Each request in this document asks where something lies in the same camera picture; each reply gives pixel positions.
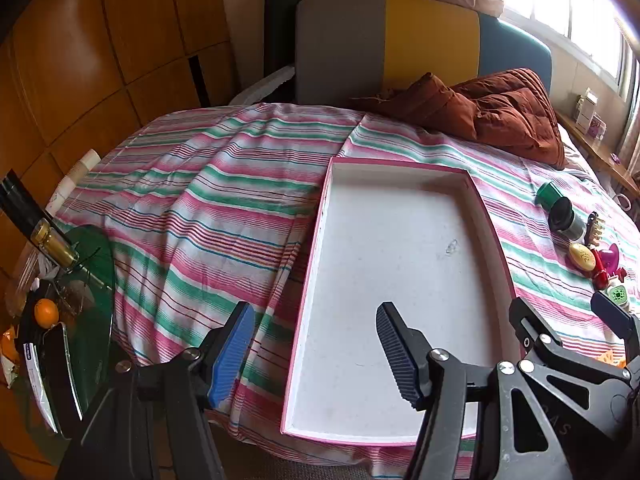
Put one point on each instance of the purple box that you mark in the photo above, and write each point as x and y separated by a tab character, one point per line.
597	127

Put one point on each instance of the stack of white paper cups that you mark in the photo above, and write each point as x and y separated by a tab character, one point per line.
82	167

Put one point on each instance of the black grinder jar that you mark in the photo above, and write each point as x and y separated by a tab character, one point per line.
565	217

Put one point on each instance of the black flat device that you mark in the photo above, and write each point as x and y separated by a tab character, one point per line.
62	370

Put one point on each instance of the wooden wardrobe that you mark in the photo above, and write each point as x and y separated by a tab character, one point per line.
100	60

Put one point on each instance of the wooden bedside table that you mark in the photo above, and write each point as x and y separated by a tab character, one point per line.
600	152

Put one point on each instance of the red metallic tube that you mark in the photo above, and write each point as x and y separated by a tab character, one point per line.
602	279

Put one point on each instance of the dark wooden massage comb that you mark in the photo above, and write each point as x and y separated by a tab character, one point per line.
594	230

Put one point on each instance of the window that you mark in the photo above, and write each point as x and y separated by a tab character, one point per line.
575	5

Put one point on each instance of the white green small bottle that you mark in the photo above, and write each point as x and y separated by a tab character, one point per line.
617	293

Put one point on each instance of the white carton box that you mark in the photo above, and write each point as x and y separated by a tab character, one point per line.
586	110

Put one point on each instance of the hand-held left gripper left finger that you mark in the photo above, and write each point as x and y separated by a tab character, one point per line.
232	355

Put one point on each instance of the white blue card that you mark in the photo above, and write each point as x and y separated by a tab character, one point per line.
35	385

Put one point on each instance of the yellow oval case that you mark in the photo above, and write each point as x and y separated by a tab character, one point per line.
581	258

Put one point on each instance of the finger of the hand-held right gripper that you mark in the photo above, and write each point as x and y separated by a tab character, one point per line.
612	312
530	330

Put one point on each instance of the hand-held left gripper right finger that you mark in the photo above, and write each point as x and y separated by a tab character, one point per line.
397	355

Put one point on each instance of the grey yellow blue headboard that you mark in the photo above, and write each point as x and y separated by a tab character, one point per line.
340	50

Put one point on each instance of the striped bed sheet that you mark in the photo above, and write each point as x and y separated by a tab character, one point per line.
200	220

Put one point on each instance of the magenta plastic cup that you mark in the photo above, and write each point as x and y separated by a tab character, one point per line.
609	257

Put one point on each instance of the orange snack packet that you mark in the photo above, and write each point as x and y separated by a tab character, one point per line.
9	355

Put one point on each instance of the orange fruit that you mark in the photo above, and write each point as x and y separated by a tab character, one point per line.
46	311

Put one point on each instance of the brown quilted blanket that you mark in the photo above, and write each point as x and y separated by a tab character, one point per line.
500	110

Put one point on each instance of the green glass round table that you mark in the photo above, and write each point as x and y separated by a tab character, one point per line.
97	280

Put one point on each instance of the white pillow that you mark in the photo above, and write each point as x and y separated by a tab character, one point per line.
575	152

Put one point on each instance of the orange plastic rack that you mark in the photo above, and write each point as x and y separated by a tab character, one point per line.
607	358

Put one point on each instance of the amber glass bottle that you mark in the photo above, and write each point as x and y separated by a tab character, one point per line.
52	245

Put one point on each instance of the pink white cardboard box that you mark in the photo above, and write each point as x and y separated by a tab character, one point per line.
400	260

